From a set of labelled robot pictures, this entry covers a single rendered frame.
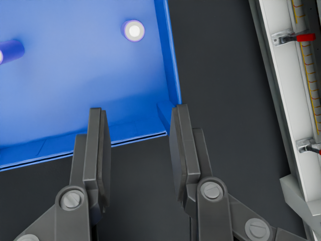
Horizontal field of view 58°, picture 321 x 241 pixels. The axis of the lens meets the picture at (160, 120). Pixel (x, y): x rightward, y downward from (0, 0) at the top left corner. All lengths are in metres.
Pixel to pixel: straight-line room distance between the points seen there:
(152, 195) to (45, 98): 0.59
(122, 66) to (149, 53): 0.03
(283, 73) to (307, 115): 0.12
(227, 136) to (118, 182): 0.33
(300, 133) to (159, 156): 0.36
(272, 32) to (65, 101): 0.48
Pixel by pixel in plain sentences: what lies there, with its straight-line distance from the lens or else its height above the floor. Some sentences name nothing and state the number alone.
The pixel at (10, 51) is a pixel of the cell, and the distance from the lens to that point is 0.29.
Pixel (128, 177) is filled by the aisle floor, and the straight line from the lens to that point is 0.83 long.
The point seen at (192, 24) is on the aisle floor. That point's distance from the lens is 0.75.
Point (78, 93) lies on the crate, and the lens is 0.33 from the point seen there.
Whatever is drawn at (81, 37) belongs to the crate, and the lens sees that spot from 0.32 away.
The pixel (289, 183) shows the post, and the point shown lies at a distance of 0.96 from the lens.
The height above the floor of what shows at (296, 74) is 0.14.
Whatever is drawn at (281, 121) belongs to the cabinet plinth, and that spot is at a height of 0.02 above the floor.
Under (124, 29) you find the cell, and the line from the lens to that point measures 0.26.
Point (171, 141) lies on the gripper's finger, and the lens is 0.15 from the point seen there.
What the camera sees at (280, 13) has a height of 0.14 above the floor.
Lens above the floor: 0.72
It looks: 69 degrees down
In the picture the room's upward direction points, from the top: 151 degrees clockwise
